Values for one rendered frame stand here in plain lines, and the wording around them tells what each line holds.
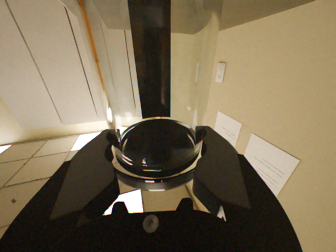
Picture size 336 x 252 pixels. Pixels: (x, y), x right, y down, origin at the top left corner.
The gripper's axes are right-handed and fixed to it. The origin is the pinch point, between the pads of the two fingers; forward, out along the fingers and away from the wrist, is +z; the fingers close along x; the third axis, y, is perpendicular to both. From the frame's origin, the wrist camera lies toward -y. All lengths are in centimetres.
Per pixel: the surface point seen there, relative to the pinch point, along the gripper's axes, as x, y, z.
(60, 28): -144, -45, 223
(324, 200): 54, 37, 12
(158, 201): -10, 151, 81
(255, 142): 47, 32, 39
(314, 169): 53, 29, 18
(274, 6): 36, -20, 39
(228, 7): 21.8, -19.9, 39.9
